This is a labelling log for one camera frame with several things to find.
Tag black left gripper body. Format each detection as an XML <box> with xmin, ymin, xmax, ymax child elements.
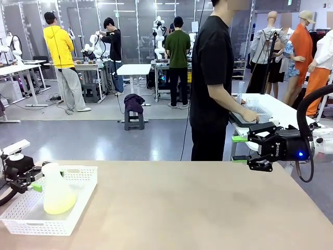
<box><xmin>4</xmin><ymin>155</ymin><xmax>36</xmax><ymax>183</ymax></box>

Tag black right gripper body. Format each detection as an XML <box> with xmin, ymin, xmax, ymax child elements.
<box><xmin>259</xmin><ymin>128</ymin><xmax>311</xmax><ymax>164</ymax></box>

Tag translucent plastic conical flask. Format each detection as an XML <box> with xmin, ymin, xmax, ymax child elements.
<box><xmin>41</xmin><ymin>162</ymin><xmax>78</xmax><ymax>216</ymax></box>

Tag person's right forearm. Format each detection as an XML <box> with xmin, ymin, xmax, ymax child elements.
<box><xmin>210</xmin><ymin>85</ymin><xmax>250</xmax><ymax>120</ymax></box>

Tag person's right hand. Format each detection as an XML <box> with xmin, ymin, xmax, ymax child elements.
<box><xmin>240</xmin><ymin>108</ymin><xmax>261</xmax><ymax>124</ymax></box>

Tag black flat tray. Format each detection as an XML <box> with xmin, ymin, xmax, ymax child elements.
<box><xmin>228</xmin><ymin>111</ymin><xmax>261</xmax><ymax>128</ymax></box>

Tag shoe rack with shoes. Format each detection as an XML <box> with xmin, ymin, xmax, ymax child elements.
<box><xmin>233</xmin><ymin>60</ymin><xmax>247</xmax><ymax>80</ymax></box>

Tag mannequin in orange trousers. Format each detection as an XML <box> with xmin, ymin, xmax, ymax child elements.
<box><xmin>304</xmin><ymin>30</ymin><xmax>333</xmax><ymax>118</ymax></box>

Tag figure in blue floral dress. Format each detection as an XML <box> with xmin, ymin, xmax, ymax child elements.
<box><xmin>279</xmin><ymin>12</ymin><xmax>305</xmax><ymax>81</ymax></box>

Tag black tripod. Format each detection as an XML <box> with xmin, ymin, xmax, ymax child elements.
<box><xmin>260</xmin><ymin>28</ymin><xmax>279</xmax><ymax>94</ymax></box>

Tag person in black t-shirt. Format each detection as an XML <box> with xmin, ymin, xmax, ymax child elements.
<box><xmin>189</xmin><ymin>0</ymin><xmax>250</xmax><ymax>161</ymax></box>

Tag mannequin in grey shirt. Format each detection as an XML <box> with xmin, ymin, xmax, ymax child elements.
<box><xmin>249</xmin><ymin>10</ymin><xmax>287</xmax><ymax>92</ymax></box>

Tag mannequin in orange jacket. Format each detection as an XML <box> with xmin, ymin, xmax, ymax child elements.
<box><xmin>283</xmin><ymin>10</ymin><xmax>317</xmax><ymax>105</ymax></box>

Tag grey step stool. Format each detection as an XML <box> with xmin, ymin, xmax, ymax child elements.
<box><xmin>83</xmin><ymin>83</ymin><xmax>101</xmax><ymax>104</ymax></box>

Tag long white desk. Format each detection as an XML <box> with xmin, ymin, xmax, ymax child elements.
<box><xmin>0</xmin><ymin>64</ymin><xmax>42</xmax><ymax>123</ymax></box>

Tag black office chair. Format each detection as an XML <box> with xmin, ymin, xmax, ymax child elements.
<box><xmin>33</xmin><ymin>55</ymin><xmax>52</xmax><ymax>79</ymax></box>

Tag grey plastic stool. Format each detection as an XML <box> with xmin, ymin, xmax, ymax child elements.
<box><xmin>124</xmin><ymin>110</ymin><xmax>146</xmax><ymax>131</ymax></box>

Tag metal equipment bench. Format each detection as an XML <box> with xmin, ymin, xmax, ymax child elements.
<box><xmin>150</xmin><ymin>59</ymin><xmax>193</xmax><ymax>102</ymax></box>

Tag white workbench with equipment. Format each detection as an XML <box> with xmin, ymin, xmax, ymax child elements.
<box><xmin>44</xmin><ymin>59</ymin><xmax>110</xmax><ymax>102</ymax></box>

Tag person in green shirt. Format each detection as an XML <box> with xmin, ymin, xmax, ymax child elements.
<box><xmin>163</xmin><ymin>16</ymin><xmax>192</xmax><ymax>108</ymax></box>

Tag dark crumpled cloth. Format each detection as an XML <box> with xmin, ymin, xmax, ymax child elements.
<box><xmin>123</xmin><ymin>93</ymin><xmax>146</xmax><ymax>114</ymax></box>

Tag white robot on stand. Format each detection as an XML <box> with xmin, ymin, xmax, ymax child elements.
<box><xmin>153</xmin><ymin>15</ymin><xmax>168</xmax><ymax>62</ymax></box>

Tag person in yellow hoodie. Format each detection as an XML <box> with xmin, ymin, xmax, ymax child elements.
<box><xmin>43</xmin><ymin>11</ymin><xmax>92</xmax><ymax>112</ymax></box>

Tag small white standing table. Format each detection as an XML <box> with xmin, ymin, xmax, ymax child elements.
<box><xmin>117</xmin><ymin>64</ymin><xmax>152</xmax><ymax>106</ymax></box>

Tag person in black sweater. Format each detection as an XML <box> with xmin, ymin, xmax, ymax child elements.
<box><xmin>103</xmin><ymin>17</ymin><xmax>125</xmax><ymax>96</ymax></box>

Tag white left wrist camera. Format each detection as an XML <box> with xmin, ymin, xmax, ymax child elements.
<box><xmin>1</xmin><ymin>139</ymin><xmax>31</xmax><ymax>161</ymax></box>

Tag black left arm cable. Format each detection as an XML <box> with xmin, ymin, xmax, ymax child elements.
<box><xmin>0</xmin><ymin>179</ymin><xmax>19</xmax><ymax>207</ymax></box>

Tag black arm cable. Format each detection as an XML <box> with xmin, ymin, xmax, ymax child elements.
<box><xmin>296</xmin><ymin>84</ymin><xmax>333</xmax><ymax>183</ymax></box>
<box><xmin>0</xmin><ymin>179</ymin><xmax>19</xmax><ymax>207</ymax></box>

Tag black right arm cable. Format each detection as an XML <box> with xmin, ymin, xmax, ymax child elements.
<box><xmin>296</xmin><ymin>84</ymin><xmax>333</xmax><ymax>183</ymax></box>

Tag black floor cables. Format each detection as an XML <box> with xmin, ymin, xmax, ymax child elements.
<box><xmin>48</xmin><ymin>93</ymin><xmax>72</xmax><ymax>115</ymax></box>

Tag white robot arm with cables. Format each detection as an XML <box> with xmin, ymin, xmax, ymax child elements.
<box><xmin>5</xmin><ymin>32</ymin><xmax>24</xmax><ymax>66</ymax></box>

